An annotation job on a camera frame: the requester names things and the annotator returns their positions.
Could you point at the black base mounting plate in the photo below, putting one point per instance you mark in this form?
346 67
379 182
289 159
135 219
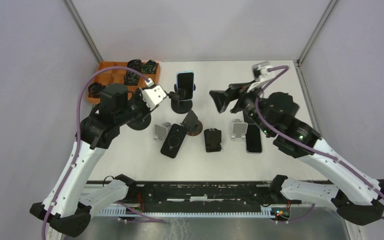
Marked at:
201 196

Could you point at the silver stand left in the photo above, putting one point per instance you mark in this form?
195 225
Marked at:
161 131

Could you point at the silver metal phone stand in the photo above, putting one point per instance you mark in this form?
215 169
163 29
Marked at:
238 130

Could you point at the white slotted cable duct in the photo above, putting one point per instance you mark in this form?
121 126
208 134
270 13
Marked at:
117 210

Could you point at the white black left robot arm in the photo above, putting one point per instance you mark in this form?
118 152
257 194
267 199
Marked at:
64 209

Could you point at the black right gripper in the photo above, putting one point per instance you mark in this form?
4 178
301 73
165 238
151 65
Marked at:
236 91

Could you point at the round wooden base stand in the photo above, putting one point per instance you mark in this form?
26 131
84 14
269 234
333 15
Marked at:
193 125

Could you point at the black round clamp stand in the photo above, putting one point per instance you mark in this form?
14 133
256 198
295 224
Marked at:
179 103

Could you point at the black folding phone stand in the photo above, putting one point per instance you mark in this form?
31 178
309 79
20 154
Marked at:
213 140

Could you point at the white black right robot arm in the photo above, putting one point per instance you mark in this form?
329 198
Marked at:
355 196

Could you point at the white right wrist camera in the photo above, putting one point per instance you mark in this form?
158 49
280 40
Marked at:
261 75

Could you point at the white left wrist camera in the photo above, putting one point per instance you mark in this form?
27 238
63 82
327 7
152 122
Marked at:
153 94

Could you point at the silver edge smartphone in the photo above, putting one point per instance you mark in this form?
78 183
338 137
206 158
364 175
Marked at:
253 140

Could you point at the black cable bundle corner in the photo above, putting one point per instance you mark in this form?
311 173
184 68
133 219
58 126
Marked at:
95 89

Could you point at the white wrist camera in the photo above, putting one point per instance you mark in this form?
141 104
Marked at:
261 75
153 94

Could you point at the blue case smartphone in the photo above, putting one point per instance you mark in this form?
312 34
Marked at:
185 81

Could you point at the orange wooden organizer tray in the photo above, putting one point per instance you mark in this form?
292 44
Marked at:
150 69

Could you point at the black round tall stand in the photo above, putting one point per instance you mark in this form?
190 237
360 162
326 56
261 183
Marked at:
142 113

